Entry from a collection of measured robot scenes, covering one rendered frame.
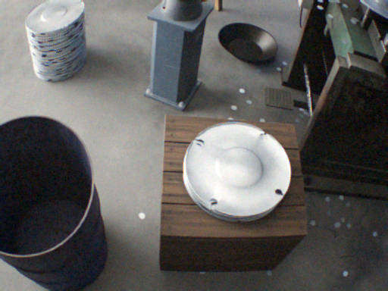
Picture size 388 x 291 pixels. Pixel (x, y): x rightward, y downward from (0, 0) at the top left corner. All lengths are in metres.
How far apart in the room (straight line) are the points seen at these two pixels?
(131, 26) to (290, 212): 1.35
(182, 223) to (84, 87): 0.93
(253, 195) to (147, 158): 0.59
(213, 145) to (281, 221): 0.28
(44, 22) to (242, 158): 1.05
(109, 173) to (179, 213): 0.52
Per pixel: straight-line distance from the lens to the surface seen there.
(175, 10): 1.38
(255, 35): 2.08
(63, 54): 1.74
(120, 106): 1.69
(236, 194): 1.06
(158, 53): 1.52
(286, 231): 1.09
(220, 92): 1.77
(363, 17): 1.33
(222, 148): 1.12
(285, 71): 1.92
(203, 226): 1.05
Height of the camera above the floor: 1.30
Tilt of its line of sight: 55 degrees down
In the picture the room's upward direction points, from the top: 10 degrees clockwise
